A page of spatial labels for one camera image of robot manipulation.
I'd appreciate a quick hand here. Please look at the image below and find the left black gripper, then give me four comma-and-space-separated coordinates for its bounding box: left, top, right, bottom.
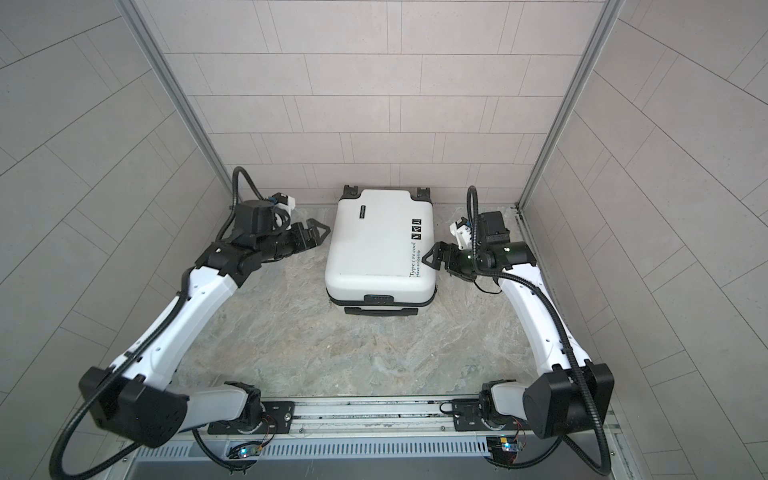
253, 222, 332, 267

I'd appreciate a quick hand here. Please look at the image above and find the white black-lined carry-on suitcase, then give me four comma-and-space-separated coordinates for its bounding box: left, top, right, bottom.
325, 185, 437, 317

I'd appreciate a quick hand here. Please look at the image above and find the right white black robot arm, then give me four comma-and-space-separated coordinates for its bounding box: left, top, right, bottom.
422, 187, 615, 477

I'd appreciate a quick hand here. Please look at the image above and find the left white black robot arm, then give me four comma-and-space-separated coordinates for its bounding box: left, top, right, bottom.
49, 167, 331, 479

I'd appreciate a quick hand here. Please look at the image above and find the right green circuit board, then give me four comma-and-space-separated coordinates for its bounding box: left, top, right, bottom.
486, 436, 523, 464

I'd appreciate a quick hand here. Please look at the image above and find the green circuit board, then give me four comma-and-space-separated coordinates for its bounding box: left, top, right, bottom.
227, 441, 263, 460
486, 436, 523, 464

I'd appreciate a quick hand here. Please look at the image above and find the left green circuit board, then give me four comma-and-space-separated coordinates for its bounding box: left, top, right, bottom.
227, 441, 263, 460

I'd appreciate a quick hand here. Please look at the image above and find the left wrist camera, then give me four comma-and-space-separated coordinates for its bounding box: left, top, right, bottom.
269, 192, 296, 216

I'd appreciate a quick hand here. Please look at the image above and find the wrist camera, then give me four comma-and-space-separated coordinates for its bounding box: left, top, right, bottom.
449, 217, 472, 250
269, 192, 296, 216

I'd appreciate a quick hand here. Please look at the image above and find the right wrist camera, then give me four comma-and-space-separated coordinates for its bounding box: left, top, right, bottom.
449, 217, 472, 250

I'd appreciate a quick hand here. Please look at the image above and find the left aluminium corner post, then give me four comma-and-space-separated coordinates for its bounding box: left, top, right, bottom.
115, 0, 234, 210

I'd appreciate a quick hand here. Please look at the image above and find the aluminium corner post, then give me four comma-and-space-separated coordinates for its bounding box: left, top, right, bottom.
518, 0, 625, 210
115, 0, 234, 210

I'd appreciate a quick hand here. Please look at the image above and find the aluminium mounting rail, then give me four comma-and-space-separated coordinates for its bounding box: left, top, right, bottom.
116, 392, 622, 445

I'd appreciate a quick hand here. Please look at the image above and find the right aluminium corner post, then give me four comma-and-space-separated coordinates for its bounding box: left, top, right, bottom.
518, 0, 625, 210

